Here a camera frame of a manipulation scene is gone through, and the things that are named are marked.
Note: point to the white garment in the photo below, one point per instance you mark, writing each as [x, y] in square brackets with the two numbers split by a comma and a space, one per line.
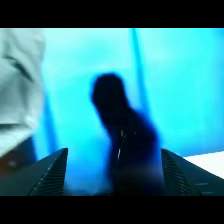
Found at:
[16, 83]

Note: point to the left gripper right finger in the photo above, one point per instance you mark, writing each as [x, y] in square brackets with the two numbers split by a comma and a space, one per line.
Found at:
[180, 176]

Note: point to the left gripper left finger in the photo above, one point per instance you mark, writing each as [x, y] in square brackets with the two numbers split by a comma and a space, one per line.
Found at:
[50, 176]

